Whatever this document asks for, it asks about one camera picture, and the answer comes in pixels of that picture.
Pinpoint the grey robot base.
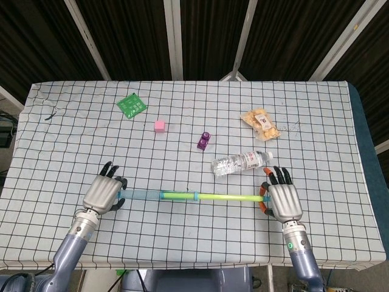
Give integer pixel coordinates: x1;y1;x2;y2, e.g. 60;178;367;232
121;268;253;292

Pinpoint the clear plastic water bottle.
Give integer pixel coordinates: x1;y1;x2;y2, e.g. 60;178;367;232
211;150;274;176

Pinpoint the white black-checkered tablecloth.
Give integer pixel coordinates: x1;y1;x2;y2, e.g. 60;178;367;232
0;79;380;271

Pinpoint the clear bag of snacks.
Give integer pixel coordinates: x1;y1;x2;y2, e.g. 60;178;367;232
240;106;281;142

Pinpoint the purple toy brick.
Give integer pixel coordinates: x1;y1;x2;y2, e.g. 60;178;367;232
196;131;212;151

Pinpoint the black equipment box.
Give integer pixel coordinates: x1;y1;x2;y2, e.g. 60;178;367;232
0;111;18;147

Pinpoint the right orange-tipped silver robot hand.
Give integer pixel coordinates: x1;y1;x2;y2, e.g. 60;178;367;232
258;165;304;223

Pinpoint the green blue toy syringe pump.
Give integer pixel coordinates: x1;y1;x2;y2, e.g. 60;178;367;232
117;189;273;203

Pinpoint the white frame post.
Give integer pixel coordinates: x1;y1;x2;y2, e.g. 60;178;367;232
163;0;184;81
309;0;380;82
219;0;260;82
63;0;112;81

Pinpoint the green sachet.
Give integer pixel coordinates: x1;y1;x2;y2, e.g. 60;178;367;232
116;93;148;120

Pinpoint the left black-fingered silver robot hand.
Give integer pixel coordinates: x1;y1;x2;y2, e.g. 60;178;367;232
82;161;128;214

